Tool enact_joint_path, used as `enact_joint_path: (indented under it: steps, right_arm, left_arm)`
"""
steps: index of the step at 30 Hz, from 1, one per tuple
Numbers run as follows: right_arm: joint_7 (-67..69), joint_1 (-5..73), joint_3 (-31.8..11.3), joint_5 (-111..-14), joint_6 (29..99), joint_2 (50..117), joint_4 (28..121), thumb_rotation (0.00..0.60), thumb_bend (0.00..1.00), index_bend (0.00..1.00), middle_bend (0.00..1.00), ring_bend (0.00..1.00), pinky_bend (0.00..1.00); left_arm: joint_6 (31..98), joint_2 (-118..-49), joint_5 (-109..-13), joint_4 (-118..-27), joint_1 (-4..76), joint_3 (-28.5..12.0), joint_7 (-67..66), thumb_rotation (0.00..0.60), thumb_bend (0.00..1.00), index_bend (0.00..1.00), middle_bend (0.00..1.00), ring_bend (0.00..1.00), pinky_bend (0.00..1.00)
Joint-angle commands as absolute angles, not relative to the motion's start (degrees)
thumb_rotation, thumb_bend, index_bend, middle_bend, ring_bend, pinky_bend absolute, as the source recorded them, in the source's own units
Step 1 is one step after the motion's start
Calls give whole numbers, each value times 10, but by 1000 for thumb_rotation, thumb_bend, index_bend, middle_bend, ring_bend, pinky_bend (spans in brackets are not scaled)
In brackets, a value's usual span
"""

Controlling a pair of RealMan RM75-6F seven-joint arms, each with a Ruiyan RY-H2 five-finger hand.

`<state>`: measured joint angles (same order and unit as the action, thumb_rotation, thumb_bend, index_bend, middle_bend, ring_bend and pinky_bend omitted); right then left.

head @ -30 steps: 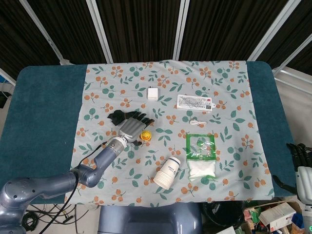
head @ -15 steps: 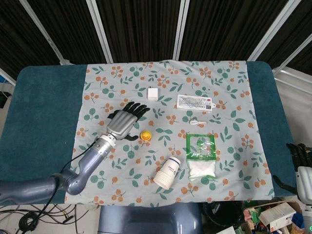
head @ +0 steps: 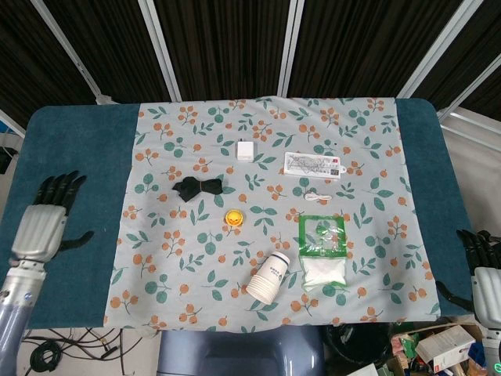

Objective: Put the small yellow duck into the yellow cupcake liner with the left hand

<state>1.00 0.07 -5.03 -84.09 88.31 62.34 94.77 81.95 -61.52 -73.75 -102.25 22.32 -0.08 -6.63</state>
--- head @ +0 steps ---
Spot white cardboard box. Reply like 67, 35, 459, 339
415, 324, 477, 369

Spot teal table cover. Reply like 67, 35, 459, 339
0, 97, 478, 329

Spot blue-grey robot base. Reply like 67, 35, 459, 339
156, 326, 326, 376

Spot green-edged clear plastic bag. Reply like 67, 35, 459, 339
297, 214, 348, 259

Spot stack of paper cups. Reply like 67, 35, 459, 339
245, 251, 291, 305

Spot black floor cables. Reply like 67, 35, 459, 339
23, 327, 142, 371

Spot white coiled cable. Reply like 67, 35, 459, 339
304, 190, 331, 204

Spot yellow round lid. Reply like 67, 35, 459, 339
223, 209, 246, 228

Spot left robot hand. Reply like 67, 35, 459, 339
10, 170, 95, 264

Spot white powder bag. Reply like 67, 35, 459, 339
300, 256, 348, 291

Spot black trash bag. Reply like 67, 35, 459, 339
323, 324, 392, 369

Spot floral tablecloth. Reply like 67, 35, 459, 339
103, 96, 442, 333

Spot black fabric bundle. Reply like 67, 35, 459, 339
171, 175, 225, 203

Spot white power adapter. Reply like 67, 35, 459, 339
236, 138, 254, 162

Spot white printed packet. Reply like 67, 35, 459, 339
282, 151, 346, 181

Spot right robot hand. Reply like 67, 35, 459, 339
434, 229, 501, 328

